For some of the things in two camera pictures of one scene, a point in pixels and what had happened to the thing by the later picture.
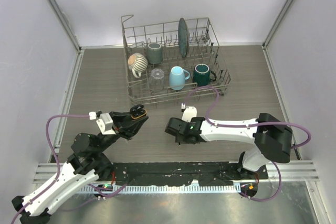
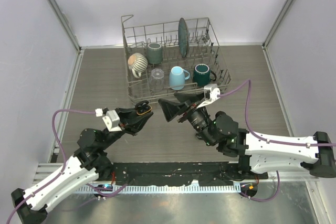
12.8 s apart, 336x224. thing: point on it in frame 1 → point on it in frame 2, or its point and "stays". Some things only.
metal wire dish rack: (173, 61) stays
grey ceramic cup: (155, 53) stays
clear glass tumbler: (156, 81) stays
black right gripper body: (181, 140) → (189, 107)
